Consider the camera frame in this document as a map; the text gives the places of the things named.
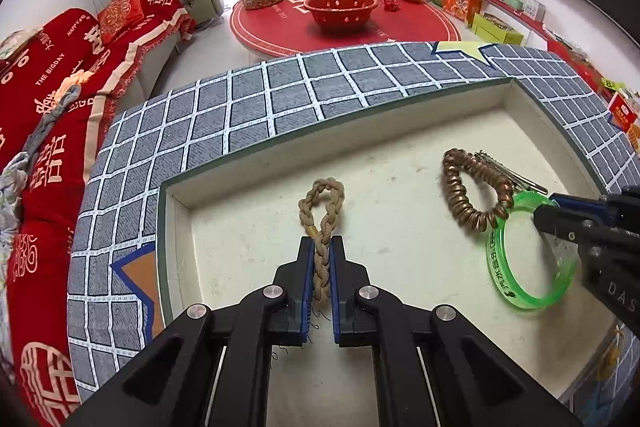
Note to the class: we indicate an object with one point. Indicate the silver metal hair clip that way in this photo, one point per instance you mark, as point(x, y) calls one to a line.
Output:
point(505, 171)

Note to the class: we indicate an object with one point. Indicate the red plastic colander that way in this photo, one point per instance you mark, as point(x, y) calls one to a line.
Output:
point(340, 9)

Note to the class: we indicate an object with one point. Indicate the small white box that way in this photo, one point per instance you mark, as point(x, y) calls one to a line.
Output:
point(534, 9)

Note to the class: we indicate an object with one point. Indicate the red waffle snack box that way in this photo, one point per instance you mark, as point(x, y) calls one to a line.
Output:
point(625, 112)

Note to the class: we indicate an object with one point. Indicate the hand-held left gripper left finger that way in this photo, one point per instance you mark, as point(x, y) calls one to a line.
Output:
point(307, 292)

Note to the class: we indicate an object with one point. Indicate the sofa with red cover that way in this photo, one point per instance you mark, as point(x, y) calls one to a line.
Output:
point(50, 72)

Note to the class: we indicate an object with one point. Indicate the yellow-green flat boxes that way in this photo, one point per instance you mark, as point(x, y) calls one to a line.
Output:
point(497, 29)

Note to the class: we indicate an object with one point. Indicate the grey and peach garment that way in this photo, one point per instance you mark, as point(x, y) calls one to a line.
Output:
point(50, 122)

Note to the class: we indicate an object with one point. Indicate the green translucent bangle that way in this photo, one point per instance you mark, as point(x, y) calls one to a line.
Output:
point(500, 279)

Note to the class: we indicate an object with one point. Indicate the light floral cloth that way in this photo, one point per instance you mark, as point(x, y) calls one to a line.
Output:
point(10, 202)

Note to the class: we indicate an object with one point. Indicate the orange gift box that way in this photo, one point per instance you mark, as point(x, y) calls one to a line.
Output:
point(462, 4)

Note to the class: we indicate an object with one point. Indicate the small red packet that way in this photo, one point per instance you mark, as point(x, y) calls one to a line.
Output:
point(391, 5)

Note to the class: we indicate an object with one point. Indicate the round red table cover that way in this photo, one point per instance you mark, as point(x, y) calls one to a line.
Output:
point(280, 29)

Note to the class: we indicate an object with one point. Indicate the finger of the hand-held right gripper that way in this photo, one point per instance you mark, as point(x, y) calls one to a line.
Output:
point(580, 203)
point(560, 224)

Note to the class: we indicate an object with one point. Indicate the low red wall shelf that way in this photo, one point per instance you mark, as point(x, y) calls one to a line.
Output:
point(530, 25)

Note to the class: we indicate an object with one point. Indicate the checked blue-grey star tablecloth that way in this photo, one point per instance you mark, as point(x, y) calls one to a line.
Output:
point(250, 107)

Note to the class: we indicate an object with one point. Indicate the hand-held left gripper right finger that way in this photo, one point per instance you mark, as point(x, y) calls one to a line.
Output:
point(336, 292)

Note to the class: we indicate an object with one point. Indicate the grey shallow tray box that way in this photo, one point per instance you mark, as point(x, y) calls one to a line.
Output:
point(400, 147)

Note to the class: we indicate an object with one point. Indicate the red patterned square cushion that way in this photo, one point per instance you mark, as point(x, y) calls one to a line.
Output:
point(120, 14)

